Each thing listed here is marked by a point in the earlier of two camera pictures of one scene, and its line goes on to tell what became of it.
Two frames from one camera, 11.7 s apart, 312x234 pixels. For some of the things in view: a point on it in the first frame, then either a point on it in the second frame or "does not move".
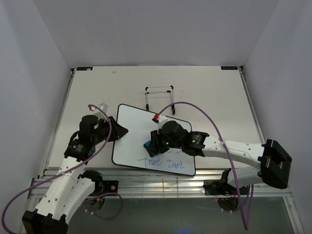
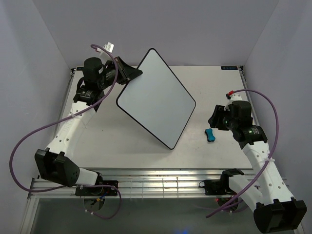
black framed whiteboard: x=130 y=150 -> x=157 y=101
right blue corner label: x=229 y=68 does not move
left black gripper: x=117 y=130 -> x=128 y=72
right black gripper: x=156 y=145 -> x=218 y=111
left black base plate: x=105 y=186 does not move
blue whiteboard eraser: x=146 y=145 -> x=210 y=136
